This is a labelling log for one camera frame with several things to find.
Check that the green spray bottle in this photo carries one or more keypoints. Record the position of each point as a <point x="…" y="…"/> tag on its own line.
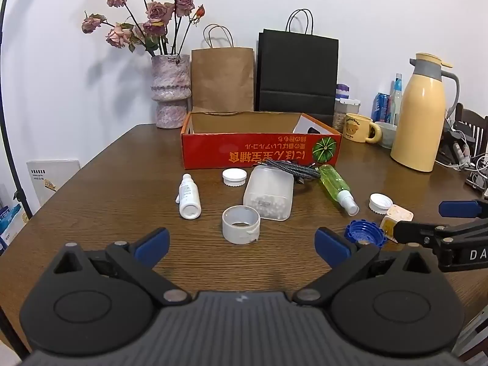
<point x="331" y="183"/>

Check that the white ribbed bottle cap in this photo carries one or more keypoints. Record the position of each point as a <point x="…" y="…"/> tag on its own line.
<point x="234" y="177"/>
<point x="379" y="203"/>

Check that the white tape roll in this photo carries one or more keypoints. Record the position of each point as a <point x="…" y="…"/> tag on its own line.
<point x="236" y="233"/>

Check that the translucent plastic container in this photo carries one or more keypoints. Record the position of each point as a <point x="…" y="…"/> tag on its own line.
<point x="267" y="186"/>

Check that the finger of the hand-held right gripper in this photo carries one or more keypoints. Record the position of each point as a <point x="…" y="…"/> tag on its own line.
<point x="459" y="208"/>
<point x="413" y="232"/>

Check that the red cardboard box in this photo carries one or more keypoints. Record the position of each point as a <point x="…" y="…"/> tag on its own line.
<point x="244" y="150"/>

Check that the clear seed container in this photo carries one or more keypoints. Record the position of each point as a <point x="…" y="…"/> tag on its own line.
<point x="341" y="116"/>

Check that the blue ribbed bottle cap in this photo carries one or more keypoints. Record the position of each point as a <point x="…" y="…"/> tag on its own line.
<point x="356" y="230"/>

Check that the pale green cup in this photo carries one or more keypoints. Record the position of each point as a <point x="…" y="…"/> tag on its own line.
<point x="386" y="135"/>

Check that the purple lid jar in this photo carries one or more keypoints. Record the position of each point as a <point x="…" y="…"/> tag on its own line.
<point x="342" y="92"/>

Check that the black lamp stand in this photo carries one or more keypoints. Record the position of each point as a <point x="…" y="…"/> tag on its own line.
<point x="19" y="196"/>

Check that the yellow thermos jug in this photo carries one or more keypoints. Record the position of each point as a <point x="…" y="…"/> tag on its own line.
<point x="419" y="122"/>

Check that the blue printed box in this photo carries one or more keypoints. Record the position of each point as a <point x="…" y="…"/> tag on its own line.
<point x="11" y="223"/>

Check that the pink textured vase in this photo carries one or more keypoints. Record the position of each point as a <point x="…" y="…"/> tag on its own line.
<point x="169" y="84"/>

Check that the yellow bear mug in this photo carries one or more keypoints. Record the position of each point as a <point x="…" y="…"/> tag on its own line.
<point x="356" y="127"/>

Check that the white cardboard box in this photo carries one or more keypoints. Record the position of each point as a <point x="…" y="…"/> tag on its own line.
<point x="53" y="179"/>

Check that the black paper bag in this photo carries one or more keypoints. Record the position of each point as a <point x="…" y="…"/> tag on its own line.
<point x="297" y="68"/>

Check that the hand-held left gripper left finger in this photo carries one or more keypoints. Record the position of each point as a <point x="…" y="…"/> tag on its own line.
<point x="153" y="244"/>

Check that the blue white plastic bottle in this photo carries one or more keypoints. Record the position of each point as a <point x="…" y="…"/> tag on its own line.
<point x="396" y="101"/>

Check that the dark pouch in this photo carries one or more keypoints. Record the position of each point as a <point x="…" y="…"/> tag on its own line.
<point x="451" y="146"/>

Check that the small white bottle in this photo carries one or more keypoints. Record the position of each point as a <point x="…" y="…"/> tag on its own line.
<point x="188" y="198"/>

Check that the dark wooden chair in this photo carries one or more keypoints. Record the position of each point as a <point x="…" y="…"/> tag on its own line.
<point x="474" y="120"/>

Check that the dried rose bouquet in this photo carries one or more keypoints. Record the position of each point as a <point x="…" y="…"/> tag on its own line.
<point x="156" y="11"/>

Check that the brown paper bag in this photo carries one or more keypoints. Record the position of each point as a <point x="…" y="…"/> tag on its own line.
<point x="223" y="80"/>

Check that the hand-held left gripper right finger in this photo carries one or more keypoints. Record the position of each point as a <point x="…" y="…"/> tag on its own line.
<point x="331" y="244"/>

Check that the blue drink can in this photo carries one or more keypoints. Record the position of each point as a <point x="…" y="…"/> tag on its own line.
<point x="379" y="107"/>

